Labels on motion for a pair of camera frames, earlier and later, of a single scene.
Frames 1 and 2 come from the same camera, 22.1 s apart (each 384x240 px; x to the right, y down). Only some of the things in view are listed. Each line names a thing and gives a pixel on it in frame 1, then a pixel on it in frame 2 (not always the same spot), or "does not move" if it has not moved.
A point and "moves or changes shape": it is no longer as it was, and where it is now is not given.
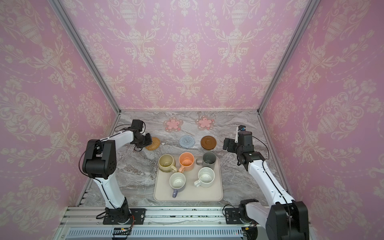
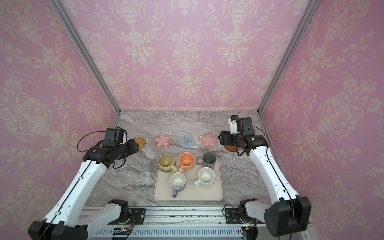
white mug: [206, 176] does not move
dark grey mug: [209, 159] does not move
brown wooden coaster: [208, 142] moves or changes shape
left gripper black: [148, 142] -> [134, 147]
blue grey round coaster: [187, 141] does not move
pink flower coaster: [204, 123] -> [208, 141]
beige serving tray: [197, 184] does not move
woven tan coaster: [155, 144] moves or changes shape
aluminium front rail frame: [87, 223] does not move
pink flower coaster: [172, 124] -> [162, 141]
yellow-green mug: [166, 163] does not move
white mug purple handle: [177, 181] does not move
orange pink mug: [186, 160] does not move
